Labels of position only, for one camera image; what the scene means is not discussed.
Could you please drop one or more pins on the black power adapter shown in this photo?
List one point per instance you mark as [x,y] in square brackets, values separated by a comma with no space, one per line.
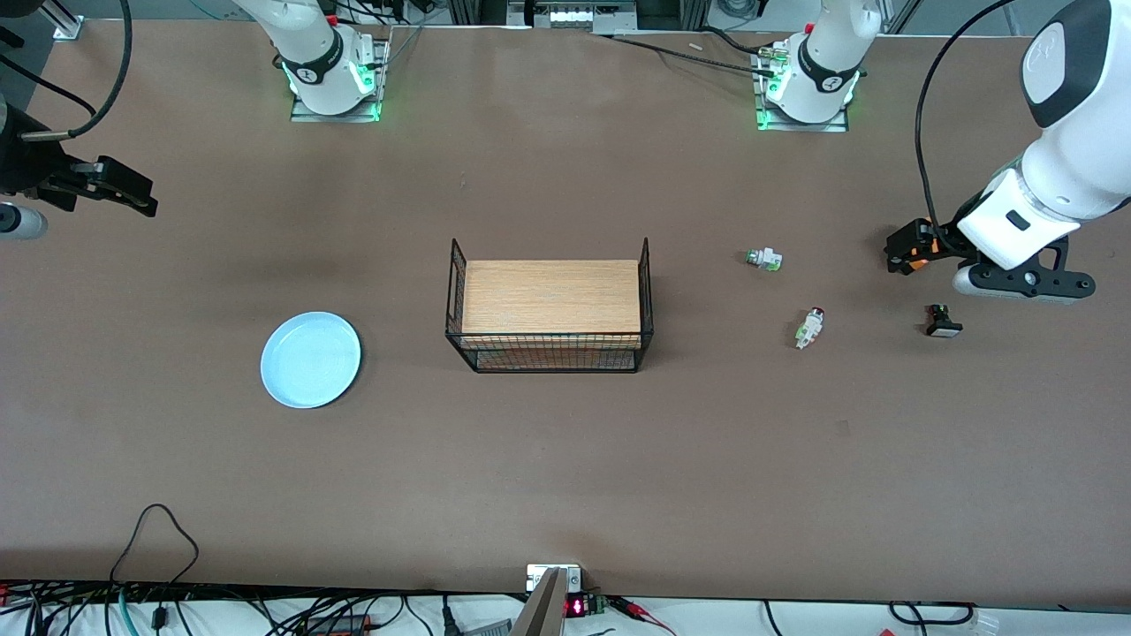
[340,624]

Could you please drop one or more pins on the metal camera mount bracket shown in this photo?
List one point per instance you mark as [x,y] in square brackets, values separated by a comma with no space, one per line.
[546,601]

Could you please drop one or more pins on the small red display module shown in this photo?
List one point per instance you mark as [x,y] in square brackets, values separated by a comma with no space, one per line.
[579,606]

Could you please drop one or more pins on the lit white control box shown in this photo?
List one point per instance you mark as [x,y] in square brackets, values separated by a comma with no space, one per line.
[570,16]

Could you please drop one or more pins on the aluminium frame corner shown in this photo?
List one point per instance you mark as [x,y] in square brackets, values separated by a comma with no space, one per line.
[64,22]

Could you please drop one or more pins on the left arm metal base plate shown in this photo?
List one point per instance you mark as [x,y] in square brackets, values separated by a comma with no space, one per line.
[795,126]

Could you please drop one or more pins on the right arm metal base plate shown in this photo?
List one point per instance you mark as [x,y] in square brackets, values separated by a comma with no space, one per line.
[309,117]

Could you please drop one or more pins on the orange button enclosure box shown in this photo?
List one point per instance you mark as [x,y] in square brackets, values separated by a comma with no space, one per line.
[919,262]

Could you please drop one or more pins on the light blue round plate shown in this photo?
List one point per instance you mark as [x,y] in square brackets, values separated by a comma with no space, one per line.
[310,359]

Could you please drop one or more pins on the green push button switch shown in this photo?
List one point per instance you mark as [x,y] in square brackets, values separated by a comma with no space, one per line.
[765,259]

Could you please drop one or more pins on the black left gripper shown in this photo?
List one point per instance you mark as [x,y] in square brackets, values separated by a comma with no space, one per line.
[944,240]

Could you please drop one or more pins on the red push button switch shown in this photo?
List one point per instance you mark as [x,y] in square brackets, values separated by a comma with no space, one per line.
[809,329]

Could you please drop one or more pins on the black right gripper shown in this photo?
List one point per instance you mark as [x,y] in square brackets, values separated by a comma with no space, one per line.
[25,166]

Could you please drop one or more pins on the black white push button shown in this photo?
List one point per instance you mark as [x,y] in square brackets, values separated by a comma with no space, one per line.
[942,323]

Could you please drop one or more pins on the wooden shelf board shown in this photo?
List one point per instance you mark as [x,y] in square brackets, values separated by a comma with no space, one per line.
[552,296]

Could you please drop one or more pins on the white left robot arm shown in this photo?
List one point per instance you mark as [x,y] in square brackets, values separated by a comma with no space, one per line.
[1074,150]

